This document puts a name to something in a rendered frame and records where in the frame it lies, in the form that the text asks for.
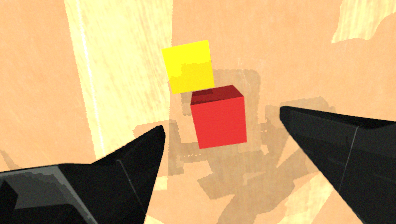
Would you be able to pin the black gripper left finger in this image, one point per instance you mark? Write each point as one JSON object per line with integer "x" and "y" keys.
{"x": 115, "y": 189}

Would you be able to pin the red block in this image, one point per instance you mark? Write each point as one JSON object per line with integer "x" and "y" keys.
{"x": 219, "y": 116}

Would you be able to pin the yellow block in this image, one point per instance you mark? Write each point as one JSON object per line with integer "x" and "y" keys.
{"x": 189, "y": 67}

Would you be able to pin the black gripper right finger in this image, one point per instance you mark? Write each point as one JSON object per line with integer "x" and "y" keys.
{"x": 357, "y": 155}

